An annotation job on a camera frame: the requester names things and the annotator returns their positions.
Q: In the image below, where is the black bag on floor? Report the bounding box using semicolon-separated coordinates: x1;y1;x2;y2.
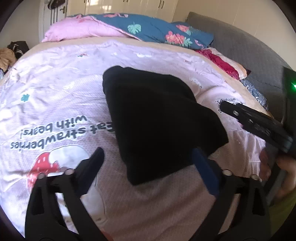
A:
7;41;29;59

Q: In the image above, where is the black KISS sweater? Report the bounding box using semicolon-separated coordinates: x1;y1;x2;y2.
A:
102;66;228;185

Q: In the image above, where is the white door with bags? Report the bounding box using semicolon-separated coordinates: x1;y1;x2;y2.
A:
38;1;68;42

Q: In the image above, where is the grey upholstered headboard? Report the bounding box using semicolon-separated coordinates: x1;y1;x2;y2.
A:
187;11;290;120

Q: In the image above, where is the red patterned pillow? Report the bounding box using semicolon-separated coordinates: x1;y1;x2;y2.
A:
196;47;251;80

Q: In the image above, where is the person's right hand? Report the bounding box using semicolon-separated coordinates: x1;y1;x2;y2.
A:
259;149;295;203

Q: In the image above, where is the blue floral quilt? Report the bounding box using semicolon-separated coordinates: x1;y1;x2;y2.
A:
69;13;214;50

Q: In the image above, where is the blue patterned pillow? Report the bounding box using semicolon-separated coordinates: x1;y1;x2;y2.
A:
240;79;269;111

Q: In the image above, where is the tan clothes pile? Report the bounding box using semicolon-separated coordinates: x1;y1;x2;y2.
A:
0;48;16;72

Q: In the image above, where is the cream glossy wardrobe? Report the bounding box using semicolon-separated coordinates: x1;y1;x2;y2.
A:
66;0;178;22

